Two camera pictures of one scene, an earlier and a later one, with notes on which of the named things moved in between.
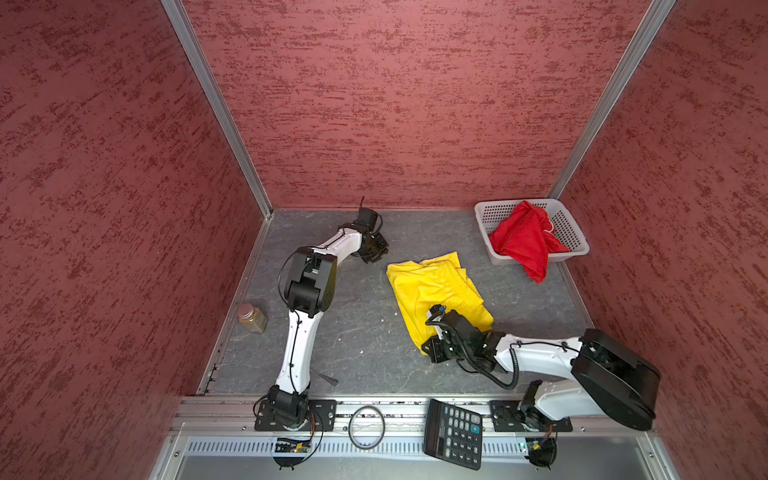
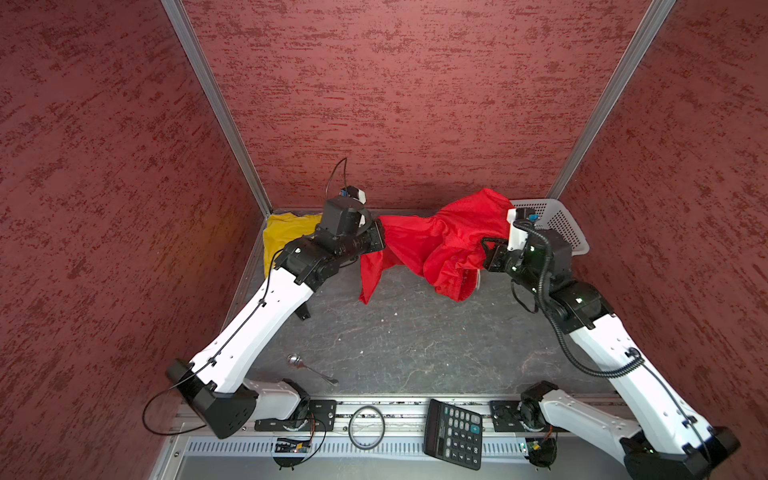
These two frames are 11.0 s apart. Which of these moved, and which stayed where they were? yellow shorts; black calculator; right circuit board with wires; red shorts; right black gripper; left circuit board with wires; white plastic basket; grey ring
Moved: yellow shorts; red shorts; right black gripper
Stayed: black calculator; right circuit board with wires; grey ring; left circuit board with wires; white plastic basket
